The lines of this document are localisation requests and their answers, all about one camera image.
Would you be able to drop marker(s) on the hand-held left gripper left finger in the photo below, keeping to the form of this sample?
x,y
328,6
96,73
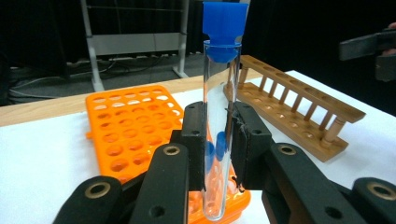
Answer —
x,y
194,146

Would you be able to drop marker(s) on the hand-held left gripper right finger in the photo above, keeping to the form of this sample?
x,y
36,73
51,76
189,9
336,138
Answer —
x,y
250,149

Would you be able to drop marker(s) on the blue-capped glass test tube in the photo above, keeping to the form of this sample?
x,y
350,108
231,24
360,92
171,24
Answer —
x,y
210,154
224,21
221,144

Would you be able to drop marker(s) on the wooden test tube rack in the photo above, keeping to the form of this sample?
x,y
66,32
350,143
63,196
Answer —
x,y
311,90

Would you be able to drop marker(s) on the orange plastic test tube rack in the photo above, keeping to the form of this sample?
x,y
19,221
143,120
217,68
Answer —
x,y
124,130

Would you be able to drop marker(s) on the grey metal stand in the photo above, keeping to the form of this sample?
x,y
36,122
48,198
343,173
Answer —
x,y
134,43

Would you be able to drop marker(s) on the white table mat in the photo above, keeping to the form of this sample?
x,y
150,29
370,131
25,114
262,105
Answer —
x,y
46,161

